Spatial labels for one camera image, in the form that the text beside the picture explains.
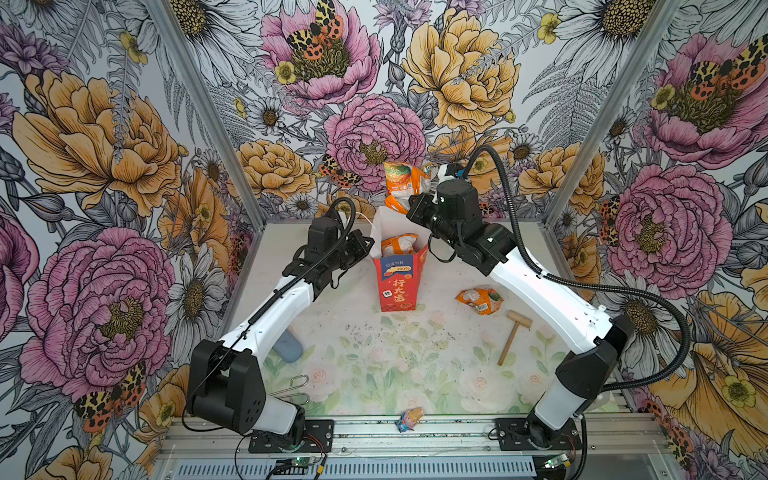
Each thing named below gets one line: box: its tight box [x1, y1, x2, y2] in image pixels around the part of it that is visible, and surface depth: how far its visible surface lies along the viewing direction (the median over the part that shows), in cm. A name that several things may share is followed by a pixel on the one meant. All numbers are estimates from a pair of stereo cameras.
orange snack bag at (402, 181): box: [384, 161, 433, 215], surface depth 71 cm
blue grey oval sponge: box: [272, 329, 303, 363], surface depth 88 cm
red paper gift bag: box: [369, 206, 432, 312], surface depth 85 cm
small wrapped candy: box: [394, 407, 425, 433], surface depth 76 cm
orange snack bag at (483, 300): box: [455, 287, 504, 315], surface depth 93 cm
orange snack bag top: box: [381, 233, 419, 256], surface depth 95 cm
